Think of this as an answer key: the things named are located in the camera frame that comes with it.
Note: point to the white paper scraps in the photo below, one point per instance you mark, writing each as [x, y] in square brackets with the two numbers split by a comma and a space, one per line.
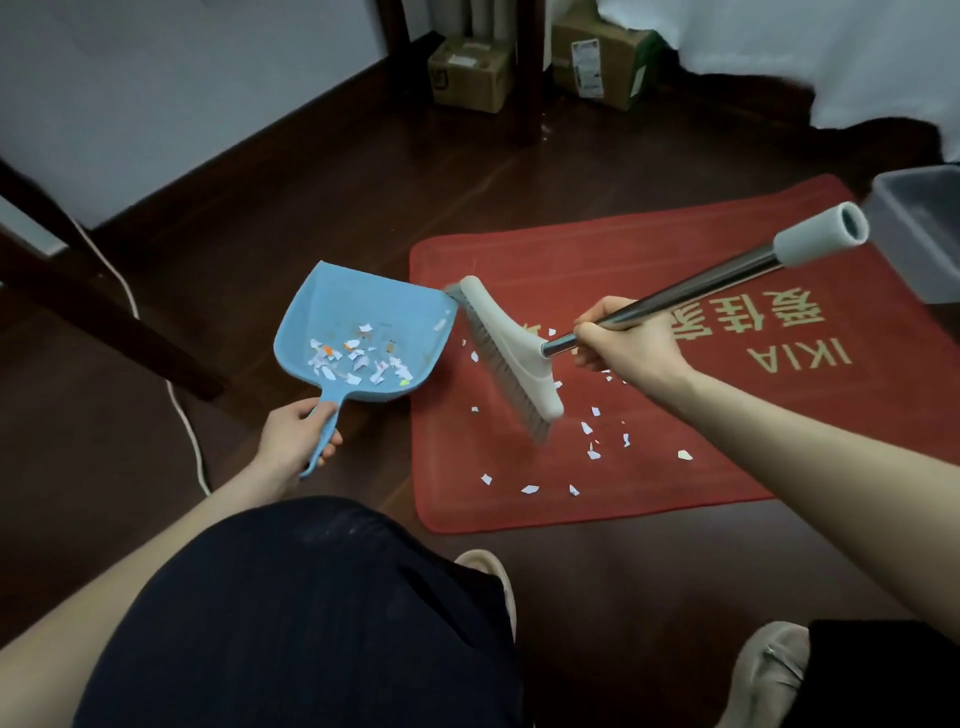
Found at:
[530, 490]

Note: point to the clear plastic storage bin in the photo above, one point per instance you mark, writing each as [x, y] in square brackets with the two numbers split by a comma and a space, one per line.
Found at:
[922, 232]

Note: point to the red doormat gold lettering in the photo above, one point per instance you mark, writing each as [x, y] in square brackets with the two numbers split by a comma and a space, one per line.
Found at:
[750, 435]

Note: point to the person's left hand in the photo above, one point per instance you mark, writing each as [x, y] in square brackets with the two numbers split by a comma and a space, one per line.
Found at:
[296, 442]

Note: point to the white curtain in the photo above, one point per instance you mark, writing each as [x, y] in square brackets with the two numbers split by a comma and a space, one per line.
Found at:
[825, 52]

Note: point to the person's right forearm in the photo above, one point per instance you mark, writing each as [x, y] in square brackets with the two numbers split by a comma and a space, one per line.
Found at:
[825, 480]

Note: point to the blue plastic dustpan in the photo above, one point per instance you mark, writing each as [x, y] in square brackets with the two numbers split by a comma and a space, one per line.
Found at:
[360, 300]

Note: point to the person's black trousers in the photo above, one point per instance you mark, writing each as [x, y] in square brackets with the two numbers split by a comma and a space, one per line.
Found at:
[300, 637]

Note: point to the beige curtain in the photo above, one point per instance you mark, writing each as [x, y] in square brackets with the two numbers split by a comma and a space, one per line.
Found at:
[472, 15]

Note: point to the person's left forearm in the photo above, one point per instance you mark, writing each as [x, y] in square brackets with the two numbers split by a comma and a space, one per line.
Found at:
[112, 600]

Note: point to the cardboard box with green side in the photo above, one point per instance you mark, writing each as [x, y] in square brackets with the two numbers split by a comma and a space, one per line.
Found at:
[600, 60]

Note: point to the beige slipper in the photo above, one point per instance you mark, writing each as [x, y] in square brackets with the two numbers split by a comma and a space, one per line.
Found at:
[491, 570]
[765, 675]

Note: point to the person's right hand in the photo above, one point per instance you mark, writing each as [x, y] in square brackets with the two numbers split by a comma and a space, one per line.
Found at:
[637, 349]

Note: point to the small brown cardboard box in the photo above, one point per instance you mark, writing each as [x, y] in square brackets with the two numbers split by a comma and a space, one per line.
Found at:
[469, 79]

